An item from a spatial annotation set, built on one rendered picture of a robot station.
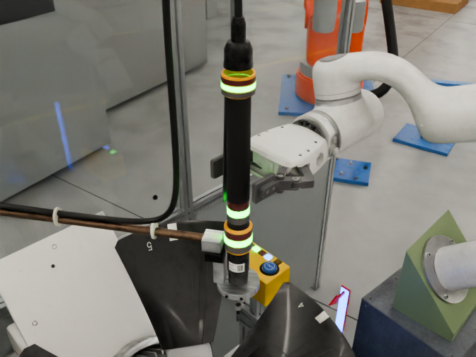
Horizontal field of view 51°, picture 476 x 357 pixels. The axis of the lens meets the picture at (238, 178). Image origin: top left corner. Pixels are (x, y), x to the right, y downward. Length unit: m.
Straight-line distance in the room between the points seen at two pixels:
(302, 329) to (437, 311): 0.49
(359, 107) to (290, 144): 0.15
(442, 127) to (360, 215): 2.66
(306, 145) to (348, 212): 2.72
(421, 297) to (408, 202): 2.23
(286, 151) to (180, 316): 0.40
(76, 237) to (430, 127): 0.74
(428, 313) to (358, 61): 0.88
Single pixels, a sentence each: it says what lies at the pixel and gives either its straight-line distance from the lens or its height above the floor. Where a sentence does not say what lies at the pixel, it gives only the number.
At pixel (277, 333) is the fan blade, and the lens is 1.09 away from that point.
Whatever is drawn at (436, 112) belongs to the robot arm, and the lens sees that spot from 0.80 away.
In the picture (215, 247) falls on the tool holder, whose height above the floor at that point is 1.53.
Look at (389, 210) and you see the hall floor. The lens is 3.54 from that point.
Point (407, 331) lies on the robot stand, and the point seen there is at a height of 0.93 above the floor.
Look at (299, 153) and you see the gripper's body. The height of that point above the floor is 1.67.
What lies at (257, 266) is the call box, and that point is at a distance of 1.40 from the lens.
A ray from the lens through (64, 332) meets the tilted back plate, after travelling 1.12.
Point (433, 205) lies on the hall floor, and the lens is 3.69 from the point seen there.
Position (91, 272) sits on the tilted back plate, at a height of 1.28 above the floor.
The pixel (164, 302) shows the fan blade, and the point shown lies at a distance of 0.97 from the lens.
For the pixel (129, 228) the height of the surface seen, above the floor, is 1.54.
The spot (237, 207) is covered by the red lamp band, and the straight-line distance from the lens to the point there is 0.71.
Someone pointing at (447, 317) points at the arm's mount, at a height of 0.99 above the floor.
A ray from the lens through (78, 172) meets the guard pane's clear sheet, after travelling 1.44.
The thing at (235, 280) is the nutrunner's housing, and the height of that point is 1.47.
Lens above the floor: 2.04
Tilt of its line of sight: 33 degrees down
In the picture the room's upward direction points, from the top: straight up
